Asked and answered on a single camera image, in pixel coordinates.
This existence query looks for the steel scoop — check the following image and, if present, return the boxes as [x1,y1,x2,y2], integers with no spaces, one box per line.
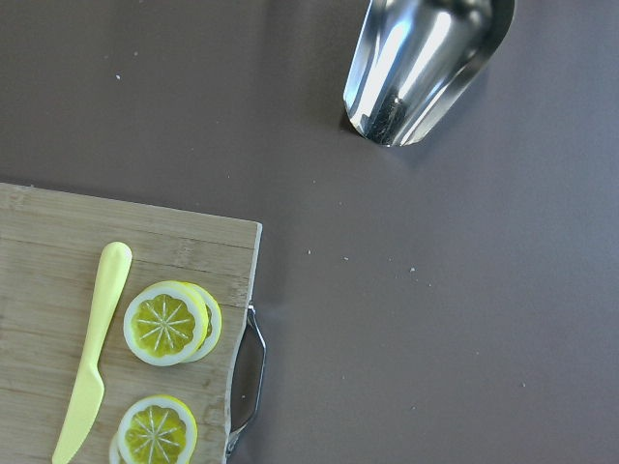
[343,0,516,147]

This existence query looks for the yellow plastic knife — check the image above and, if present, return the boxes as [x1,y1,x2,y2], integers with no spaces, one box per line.
[51,242,133,463]

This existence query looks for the lemon slice top single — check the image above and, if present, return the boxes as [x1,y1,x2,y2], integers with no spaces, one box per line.
[123,280,209,366]

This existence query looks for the lemon slice under front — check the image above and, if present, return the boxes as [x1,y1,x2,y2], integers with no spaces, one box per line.
[108,434,125,464]

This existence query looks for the lemon slice under pair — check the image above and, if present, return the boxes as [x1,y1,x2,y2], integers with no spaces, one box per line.
[184,282,222,363]

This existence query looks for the bamboo cutting board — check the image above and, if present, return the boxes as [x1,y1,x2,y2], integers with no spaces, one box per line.
[1,184,262,463]

